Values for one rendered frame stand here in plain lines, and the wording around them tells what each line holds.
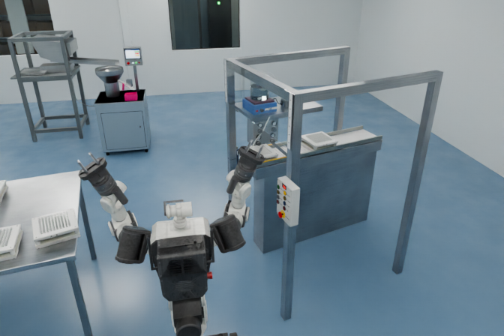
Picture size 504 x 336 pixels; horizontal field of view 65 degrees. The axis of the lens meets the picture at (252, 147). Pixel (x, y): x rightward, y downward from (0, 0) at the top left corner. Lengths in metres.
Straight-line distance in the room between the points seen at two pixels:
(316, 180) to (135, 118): 2.83
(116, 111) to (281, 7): 4.14
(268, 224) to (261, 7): 5.37
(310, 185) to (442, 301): 1.37
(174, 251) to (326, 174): 2.17
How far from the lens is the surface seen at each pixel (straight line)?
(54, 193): 3.22
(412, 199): 3.28
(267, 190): 3.33
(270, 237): 3.62
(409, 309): 3.45
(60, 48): 6.20
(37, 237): 2.66
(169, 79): 8.12
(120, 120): 5.50
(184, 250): 1.70
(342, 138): 3.73
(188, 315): 1.95
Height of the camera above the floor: 2.38
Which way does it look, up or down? 25 degrees down
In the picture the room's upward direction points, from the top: straight up
